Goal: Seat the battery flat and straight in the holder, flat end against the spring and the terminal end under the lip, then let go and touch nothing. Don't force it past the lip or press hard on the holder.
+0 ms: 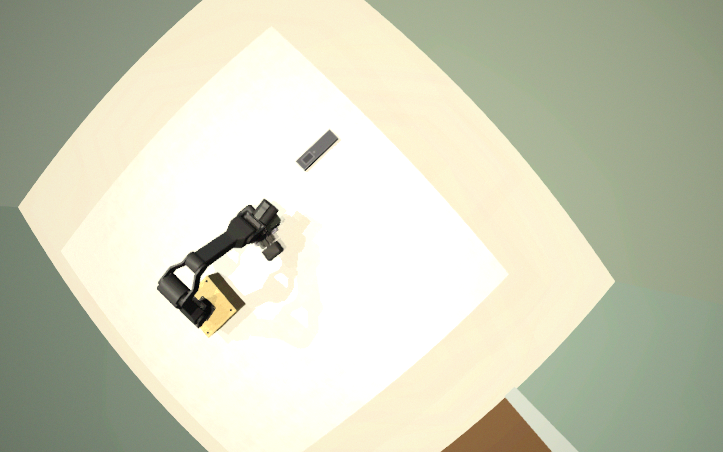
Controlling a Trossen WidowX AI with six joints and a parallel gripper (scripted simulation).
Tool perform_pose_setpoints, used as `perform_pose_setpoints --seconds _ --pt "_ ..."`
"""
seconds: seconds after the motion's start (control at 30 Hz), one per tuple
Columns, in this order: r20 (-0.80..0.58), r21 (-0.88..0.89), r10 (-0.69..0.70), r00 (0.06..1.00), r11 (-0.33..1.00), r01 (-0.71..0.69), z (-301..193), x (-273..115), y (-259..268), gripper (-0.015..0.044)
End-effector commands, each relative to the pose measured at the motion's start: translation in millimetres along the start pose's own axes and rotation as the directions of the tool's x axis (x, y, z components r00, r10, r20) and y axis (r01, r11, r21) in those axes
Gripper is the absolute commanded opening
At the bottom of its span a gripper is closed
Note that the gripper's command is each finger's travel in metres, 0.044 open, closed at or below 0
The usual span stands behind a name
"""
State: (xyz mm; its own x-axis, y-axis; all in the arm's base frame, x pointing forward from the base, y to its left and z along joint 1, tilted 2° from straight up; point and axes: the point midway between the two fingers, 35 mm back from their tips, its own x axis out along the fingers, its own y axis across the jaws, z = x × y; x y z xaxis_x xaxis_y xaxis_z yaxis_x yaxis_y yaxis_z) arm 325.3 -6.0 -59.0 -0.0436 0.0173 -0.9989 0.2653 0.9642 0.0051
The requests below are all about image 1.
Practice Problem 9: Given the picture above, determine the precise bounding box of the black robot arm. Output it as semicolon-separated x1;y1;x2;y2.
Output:
157;198;281;328

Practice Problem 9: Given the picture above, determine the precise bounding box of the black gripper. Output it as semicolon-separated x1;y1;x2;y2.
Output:
237;205;284;261

